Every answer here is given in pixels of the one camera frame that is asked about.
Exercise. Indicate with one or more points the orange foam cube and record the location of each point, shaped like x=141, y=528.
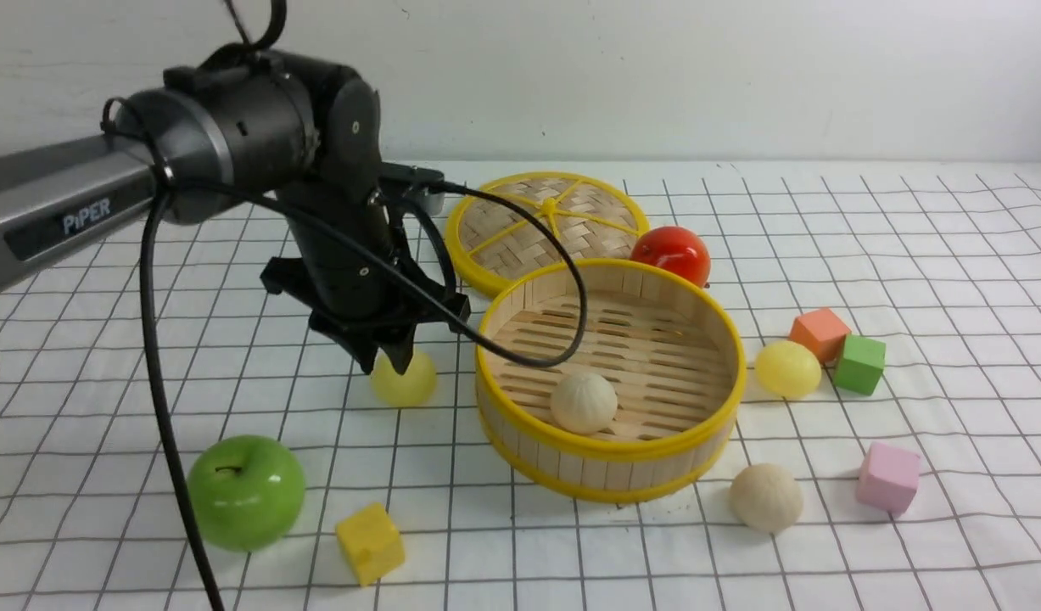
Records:
x=822, y=332

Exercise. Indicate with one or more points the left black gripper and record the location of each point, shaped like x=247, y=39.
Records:
x=351, y=300

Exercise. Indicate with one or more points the white bun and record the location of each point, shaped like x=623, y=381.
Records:
x=583, y=403
x=766, y=497

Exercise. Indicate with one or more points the pink foam cube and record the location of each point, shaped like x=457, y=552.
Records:
x=888, y=478

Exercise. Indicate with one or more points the yellow foam cube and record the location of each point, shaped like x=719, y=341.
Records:
x=371, y=543

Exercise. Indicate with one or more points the red tomato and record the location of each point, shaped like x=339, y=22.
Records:
x=677, y=250

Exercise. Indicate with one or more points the yellow bun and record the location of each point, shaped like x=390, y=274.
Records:
x=788, y=370
x=412, y=388

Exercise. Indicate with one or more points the woven bamboo steamer lid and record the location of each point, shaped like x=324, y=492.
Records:
x=491, y=246

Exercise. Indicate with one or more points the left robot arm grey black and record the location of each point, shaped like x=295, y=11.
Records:
x=244, y=124

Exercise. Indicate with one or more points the green apple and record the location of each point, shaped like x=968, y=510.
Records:
x=246, y=492

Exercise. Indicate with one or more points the green foam cube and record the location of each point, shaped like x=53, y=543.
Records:
x=860, y=365

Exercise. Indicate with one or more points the bamboo steamer tray yellow rim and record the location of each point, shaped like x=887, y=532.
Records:
x=677, y=364

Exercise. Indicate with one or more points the white grid tablecloth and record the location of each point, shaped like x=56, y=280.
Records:
x=940, y=261

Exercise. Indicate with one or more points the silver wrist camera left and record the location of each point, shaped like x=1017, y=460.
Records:
x=411, y=182

